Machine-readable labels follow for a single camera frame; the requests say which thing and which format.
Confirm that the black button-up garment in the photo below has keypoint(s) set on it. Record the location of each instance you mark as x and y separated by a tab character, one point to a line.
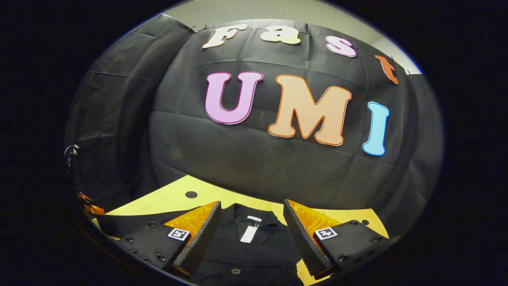
254	254

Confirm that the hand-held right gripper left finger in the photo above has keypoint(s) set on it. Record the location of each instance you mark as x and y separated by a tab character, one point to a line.
202	246

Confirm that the black backdrop cloth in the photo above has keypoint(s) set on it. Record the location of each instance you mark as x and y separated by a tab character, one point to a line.
258	167

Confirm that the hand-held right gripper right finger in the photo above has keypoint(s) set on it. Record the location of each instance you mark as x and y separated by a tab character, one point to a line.
303	242

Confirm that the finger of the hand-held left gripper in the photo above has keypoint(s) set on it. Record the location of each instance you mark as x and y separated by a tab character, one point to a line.
91	207

